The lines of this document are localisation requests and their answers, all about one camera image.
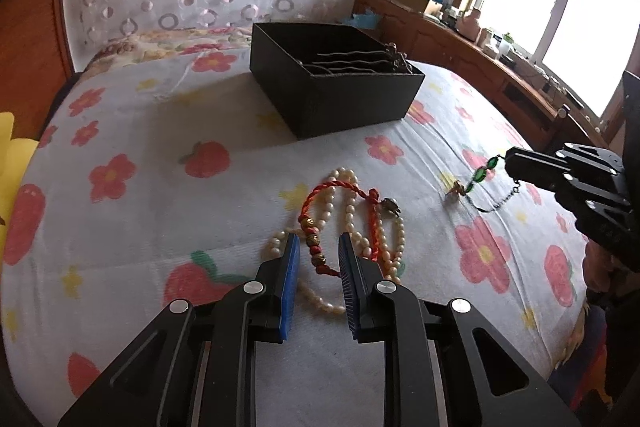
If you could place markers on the long wooden cabinet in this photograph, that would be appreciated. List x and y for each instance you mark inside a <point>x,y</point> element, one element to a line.
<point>450,52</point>

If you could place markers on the green capped bottle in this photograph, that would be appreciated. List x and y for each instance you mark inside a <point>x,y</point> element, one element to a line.
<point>507,43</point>

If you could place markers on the black jewelry box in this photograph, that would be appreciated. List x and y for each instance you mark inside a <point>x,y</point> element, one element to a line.
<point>350,107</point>

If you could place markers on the floral blanket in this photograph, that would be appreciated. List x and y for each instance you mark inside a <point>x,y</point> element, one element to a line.
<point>150,42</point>

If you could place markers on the person's right hand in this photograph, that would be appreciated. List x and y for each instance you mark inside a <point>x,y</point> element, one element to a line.
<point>597,267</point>

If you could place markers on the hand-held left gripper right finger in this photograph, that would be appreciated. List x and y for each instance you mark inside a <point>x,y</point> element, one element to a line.
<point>348,287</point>

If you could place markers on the pink kettle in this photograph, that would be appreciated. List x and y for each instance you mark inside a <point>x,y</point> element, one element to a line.
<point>470,24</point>

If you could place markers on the strawberry printed bedsheet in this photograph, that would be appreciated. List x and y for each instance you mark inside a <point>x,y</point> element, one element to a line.
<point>175,217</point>

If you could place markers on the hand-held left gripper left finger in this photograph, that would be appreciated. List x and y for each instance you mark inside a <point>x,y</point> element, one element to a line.
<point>291,287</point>

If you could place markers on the blue plastic bag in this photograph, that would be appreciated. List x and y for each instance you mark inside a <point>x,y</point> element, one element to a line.
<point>367,19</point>

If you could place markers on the yellow plush toy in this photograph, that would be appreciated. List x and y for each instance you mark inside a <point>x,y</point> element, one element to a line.
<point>10,157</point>

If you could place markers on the dark blue blanket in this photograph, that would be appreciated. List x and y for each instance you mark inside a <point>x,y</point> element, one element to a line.
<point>585,357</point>

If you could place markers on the silver ornamental hairpin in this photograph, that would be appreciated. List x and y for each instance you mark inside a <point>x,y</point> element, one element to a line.
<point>350,59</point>

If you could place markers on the wooden bed headboard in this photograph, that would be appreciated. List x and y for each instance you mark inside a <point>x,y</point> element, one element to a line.
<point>30,32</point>

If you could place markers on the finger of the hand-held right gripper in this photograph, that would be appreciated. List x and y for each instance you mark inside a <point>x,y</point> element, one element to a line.
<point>530,159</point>
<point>590,207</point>

